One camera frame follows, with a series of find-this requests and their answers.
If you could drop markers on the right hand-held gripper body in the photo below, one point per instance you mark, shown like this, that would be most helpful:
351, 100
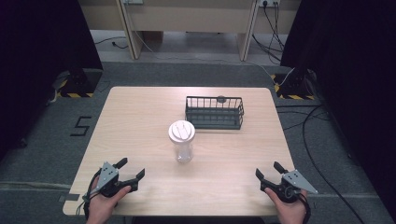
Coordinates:
288, 186

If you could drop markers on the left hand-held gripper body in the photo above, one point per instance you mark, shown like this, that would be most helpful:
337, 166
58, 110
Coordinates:
107, 180

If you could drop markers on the person's right hand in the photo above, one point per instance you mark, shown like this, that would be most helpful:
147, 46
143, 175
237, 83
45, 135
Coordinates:
288, 210

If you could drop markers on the person's left hand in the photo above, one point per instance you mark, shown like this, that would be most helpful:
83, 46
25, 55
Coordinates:
104, 205

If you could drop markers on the clear bottle with white lid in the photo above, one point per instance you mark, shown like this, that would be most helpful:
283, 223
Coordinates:
182, 141

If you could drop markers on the black stand base striped tape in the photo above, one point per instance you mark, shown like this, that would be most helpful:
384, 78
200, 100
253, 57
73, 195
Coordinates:
294, 86
79, 83

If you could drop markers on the black curtain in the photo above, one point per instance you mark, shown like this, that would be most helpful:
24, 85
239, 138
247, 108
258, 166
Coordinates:
351, 93
40, 71

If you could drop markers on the white wall socket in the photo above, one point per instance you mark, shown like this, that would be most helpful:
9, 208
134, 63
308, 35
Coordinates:
268, 2

